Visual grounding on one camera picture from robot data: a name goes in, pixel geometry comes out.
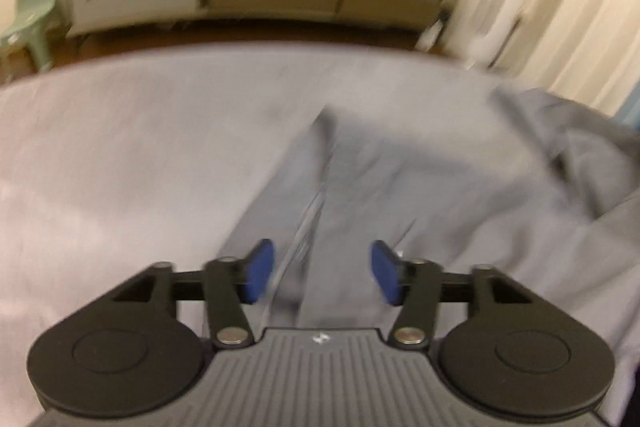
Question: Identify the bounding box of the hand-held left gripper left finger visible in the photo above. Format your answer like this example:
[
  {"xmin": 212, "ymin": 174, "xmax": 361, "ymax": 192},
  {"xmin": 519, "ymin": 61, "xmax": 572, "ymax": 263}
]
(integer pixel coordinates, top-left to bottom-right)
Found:
[{"xmin": 112, "ymin": 238, "xmax": 276, "ymax": 349}]

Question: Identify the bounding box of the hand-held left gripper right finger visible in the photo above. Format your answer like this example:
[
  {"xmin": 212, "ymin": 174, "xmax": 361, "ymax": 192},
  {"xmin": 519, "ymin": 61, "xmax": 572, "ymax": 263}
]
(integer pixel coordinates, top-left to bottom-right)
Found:
[{"xmin": 369, "ymin": 240, "xmax": 532, "ymax": 351}]

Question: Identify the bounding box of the grey garment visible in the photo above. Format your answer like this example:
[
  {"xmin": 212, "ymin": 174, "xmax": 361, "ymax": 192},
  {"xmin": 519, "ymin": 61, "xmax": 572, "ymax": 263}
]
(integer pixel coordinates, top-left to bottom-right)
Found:
[{"xmin": 217, "ymin": 87, "xmax": 640, "ymax": 343}]

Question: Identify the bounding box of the grey bed sheet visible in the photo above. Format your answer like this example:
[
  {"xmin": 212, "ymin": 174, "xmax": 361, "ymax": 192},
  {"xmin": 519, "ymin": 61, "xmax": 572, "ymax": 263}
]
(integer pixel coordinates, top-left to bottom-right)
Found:
[{"xmin": 0, "ymin": 39, "xmax": 640, "ymax": 427}]

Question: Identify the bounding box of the blue curtain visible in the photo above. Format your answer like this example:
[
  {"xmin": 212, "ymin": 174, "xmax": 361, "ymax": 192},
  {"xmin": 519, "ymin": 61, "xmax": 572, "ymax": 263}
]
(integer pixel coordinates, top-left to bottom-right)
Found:
[{"xmin": 617, "ymin": 91, "xmax": 640, "ymax": 128}]

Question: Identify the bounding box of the white curtain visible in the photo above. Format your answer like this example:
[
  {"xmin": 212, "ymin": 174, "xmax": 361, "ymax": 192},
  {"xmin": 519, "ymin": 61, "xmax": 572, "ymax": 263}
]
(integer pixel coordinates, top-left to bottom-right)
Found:
[{"xmin": 444, "ymin": 0, "xmax": 640, "ymax": 118}]

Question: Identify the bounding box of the green plastic chair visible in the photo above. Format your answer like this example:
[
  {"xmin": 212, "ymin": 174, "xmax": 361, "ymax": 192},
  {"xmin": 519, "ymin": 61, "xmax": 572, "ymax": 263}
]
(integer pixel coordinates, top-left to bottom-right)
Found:
[{"xmin": 0, "ymin": 0, "xmax": 64, "ymax": 74}]

